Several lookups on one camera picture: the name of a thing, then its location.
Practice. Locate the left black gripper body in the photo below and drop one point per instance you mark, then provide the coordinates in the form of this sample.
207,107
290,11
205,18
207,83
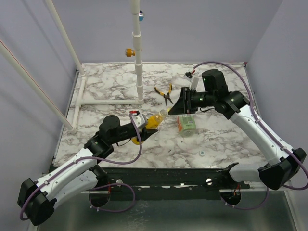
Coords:
126,132

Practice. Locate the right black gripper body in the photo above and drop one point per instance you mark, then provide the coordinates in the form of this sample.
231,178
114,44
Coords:
187,100

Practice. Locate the yellow drink bottle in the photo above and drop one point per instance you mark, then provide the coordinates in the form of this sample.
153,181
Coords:
155,120

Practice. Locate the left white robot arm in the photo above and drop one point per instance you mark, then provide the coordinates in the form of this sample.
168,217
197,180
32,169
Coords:
39,198

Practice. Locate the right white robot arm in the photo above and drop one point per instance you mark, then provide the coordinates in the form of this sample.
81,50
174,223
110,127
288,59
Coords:
283,161

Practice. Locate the green label bottle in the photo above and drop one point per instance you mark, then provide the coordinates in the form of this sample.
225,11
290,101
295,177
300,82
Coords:
186,125

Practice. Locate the white green bottle cap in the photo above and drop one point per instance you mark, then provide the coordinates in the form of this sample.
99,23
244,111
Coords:
202,152

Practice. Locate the yellow cap on pipe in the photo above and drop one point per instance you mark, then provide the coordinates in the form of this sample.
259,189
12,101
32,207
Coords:
129,52

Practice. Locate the blue cap on pipe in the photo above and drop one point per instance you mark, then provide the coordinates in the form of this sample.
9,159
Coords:
141,16

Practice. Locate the left diagonal white pipe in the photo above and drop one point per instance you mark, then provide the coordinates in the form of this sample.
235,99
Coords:
7,54

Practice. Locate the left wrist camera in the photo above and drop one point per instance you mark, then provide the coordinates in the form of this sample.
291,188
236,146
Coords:
139,119

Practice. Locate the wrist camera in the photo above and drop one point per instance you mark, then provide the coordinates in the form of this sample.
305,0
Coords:
193,80
139,119

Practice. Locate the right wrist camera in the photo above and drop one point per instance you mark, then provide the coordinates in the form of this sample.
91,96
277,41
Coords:
193,80

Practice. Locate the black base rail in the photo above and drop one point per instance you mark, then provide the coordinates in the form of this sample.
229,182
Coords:
153,183

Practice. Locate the white pvc pipe frame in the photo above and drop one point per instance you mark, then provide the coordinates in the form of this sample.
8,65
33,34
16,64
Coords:
137,40

